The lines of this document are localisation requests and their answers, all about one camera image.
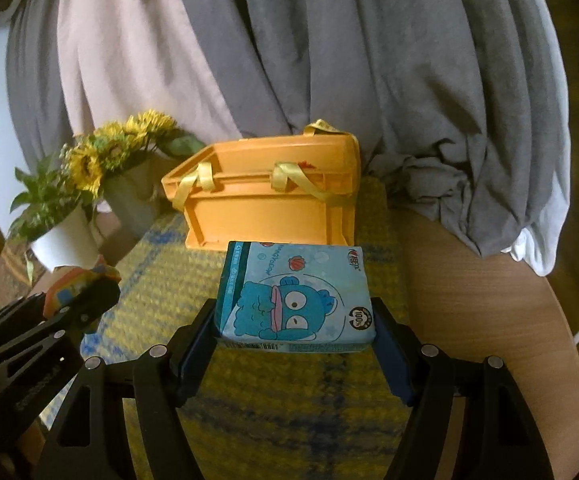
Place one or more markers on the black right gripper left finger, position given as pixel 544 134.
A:
pixel 89 437

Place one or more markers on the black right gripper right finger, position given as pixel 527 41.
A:
pixel 499 436

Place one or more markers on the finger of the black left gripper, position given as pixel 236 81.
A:
pixel 20 316
pixel 49 352

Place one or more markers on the blue cartoon tissue pack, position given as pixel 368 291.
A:
pixel 295 298

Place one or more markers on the Mickey Mouse plush toy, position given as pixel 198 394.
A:
pixel 70 281

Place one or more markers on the white plant pot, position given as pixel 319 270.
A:
pixel 69 243

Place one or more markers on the green potted plant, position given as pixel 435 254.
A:
pixel 48 198

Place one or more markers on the grey ribbed vase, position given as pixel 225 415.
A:
pixel 136 195

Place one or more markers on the yellow blue plaid mat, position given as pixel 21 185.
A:
pixel 257 415

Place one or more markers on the artificial sunflower bouquet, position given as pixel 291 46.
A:
pixel 116 147

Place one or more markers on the white sheer curtain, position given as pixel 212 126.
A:
pixel 119 58

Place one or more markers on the orange plastic storage crate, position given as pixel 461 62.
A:
pixel 253 190

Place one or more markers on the grey curtain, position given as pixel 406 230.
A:
pixel 459 106

